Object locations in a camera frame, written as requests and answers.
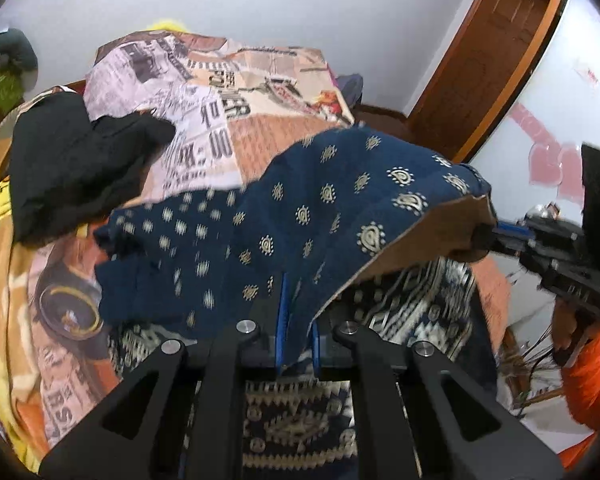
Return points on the grey purple backpack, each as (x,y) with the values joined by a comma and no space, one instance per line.
(351,89)

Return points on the printed bed sheet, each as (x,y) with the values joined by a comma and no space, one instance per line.
(260,125)

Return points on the yellow curved cushion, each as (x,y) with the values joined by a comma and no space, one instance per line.
(167,25)

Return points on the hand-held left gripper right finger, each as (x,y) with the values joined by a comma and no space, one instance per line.
(316,352)

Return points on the black clothes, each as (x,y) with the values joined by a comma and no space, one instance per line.
(80,160)

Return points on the brown wooden door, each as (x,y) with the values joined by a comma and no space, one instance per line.
(490,60)

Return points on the navy patterned hooded garment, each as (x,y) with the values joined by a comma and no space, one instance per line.
(305,200)

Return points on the white wardrobe door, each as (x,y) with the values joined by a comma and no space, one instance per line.
(530,85)

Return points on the person's right hand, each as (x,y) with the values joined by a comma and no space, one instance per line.
(565,330)

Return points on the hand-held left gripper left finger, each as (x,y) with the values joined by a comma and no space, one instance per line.
(282,335)

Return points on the grey garment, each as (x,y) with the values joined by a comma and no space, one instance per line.
(15,47)

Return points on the person's right forearm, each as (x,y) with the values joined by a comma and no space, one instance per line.
(590,385)

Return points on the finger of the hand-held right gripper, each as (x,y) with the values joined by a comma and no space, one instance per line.
(510,242)

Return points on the brown wooden object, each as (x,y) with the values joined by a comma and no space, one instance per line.
(525,365)

